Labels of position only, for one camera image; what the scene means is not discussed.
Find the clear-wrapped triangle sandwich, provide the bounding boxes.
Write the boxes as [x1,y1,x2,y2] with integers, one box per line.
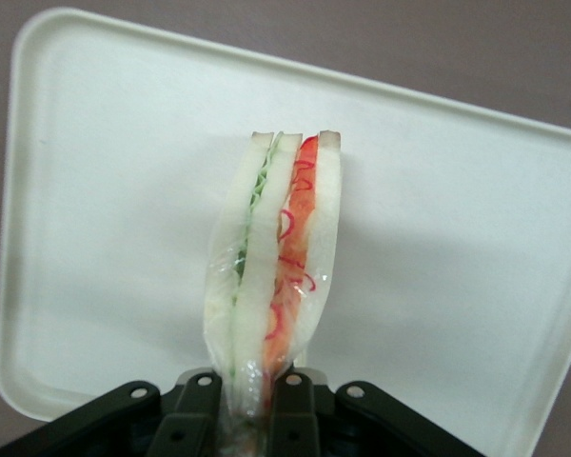
[202,129,345,457]

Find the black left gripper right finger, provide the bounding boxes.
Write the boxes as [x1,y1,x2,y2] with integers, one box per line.
[269,372,499,457]

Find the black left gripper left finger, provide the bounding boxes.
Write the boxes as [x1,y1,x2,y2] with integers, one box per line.
[0,372,224,457]

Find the cream plastic tray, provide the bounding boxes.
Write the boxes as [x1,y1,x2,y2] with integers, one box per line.
[0,7,571,453]

